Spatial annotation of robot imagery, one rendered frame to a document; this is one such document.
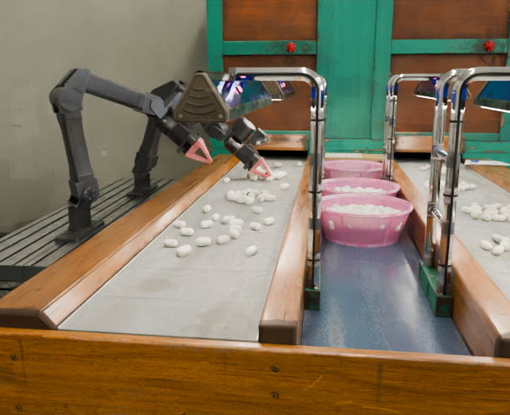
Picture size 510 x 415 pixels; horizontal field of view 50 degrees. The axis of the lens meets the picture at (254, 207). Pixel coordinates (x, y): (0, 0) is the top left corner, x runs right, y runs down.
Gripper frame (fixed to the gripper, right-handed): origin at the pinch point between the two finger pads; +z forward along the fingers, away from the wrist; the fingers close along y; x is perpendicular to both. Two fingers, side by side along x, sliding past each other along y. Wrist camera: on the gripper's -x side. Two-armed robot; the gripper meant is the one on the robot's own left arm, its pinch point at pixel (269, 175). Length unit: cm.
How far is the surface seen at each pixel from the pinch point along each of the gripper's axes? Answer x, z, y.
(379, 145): -33, 31, 53
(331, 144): -20, 14, 53
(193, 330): 1, 1, -126
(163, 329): 4, -2, -126
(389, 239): -19, 32, -57
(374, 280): -14, 29, -84
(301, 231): -10, 10, -78
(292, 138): -10, -1, 49
